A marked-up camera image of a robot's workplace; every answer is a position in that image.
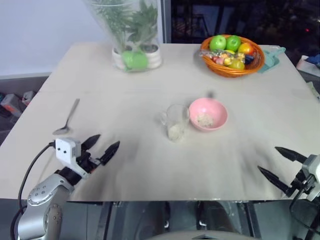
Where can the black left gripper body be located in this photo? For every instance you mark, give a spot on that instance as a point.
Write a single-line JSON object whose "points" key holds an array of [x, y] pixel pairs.
{"points": [[87, 161]]}

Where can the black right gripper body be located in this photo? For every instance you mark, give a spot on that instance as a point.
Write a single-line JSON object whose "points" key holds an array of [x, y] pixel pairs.
{"points": [[303, 181]]}

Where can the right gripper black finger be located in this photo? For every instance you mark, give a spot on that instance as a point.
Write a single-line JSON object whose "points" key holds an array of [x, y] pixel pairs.
{"points": [[292, 155], [276, 180]]}

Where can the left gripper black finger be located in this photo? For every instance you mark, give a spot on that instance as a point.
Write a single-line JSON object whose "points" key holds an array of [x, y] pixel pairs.
{"points": [[90, 143], [110, 153]]}

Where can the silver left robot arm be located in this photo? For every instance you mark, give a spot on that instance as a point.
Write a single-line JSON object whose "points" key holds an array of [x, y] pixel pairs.
{"points": [[43, 192]]}

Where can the silver metal spoon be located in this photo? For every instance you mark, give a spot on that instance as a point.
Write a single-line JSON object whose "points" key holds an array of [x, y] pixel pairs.
{"points": [[68, 120]]}

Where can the clear glass cup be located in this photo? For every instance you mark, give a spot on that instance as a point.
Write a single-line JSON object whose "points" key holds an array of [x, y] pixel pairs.
{"points": [[176, 117]]}

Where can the grey boxes with red marks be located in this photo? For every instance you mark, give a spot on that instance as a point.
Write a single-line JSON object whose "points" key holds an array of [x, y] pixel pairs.
{"points": [[12, 103]]}

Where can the pink bowl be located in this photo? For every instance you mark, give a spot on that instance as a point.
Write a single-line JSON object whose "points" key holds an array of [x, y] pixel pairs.
{"points": [[215, 110]]}

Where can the white and blue box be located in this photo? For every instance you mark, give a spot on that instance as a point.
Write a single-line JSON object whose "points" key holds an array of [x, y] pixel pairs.
{"points": [[308, 62]]}

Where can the teal plastic dustpan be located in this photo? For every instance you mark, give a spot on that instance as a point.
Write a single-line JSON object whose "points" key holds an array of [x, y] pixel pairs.
{"points": [[271, 58]]}

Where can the orange woven fruit basket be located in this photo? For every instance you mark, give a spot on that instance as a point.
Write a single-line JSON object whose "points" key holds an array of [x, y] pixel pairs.
{"points": [[232, 72]]}

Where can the white ribbed plant pot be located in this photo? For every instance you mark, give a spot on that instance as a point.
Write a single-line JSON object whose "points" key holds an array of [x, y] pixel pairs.
{"points": [[155, 58]]}

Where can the dark blue small fruit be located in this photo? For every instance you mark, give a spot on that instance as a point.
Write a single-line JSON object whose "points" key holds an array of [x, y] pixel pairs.
{"points": [[249, 59]]}

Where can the yellow green pear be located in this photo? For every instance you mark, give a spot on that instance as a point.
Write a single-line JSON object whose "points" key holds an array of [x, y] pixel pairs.
{"points": [[237, 65]]}

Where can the potted plant in plastic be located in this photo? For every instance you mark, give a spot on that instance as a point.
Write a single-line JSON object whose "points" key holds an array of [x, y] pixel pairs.
{"points": [[110, 30]]}

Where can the orange red fruit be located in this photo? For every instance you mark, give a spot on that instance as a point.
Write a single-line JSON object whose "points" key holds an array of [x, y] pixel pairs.
{"points": [[246, 48]]}

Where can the clear bag of candies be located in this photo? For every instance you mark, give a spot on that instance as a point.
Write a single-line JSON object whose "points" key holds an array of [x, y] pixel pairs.
{"points": [[222, 56]]}

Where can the green leafy plant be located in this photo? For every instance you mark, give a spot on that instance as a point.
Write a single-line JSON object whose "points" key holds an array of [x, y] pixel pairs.
{"points": [[140, 27]]}

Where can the green apple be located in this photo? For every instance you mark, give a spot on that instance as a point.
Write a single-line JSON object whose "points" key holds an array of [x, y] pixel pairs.
{"points": [[217, 42], [233, 43]]}

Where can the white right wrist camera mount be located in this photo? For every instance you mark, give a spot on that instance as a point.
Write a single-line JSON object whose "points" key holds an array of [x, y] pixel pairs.
{"points": [[313, 163]]}

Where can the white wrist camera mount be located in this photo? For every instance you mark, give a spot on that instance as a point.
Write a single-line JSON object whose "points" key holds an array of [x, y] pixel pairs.
{"points": [[65, 150], [313, 163]]}

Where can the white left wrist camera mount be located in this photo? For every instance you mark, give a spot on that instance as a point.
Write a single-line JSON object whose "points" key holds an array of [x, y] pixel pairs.
{"points": [[65, 150]]}

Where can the grey window frame post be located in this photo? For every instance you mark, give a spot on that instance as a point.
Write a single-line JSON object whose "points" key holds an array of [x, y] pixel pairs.
{"points": [[166, 21]]}

